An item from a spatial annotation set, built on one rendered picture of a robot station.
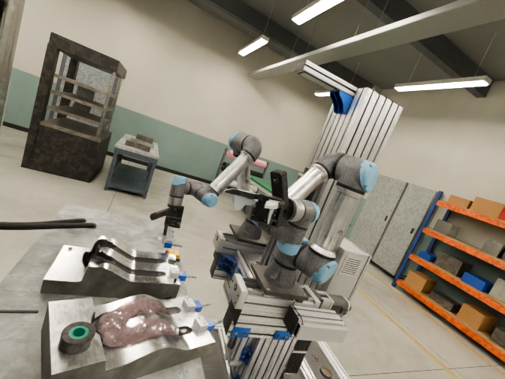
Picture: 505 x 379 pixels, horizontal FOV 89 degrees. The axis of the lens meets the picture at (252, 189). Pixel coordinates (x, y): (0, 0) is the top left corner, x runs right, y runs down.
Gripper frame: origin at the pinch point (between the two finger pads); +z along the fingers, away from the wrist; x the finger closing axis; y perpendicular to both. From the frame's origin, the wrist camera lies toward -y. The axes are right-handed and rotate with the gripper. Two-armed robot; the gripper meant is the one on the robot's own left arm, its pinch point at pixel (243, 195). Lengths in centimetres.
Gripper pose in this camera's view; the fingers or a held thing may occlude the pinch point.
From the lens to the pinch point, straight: 65.0
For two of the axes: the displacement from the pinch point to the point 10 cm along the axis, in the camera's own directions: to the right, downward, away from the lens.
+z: -6.8, -1.3, -7.3
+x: -6.9, -2.4, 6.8
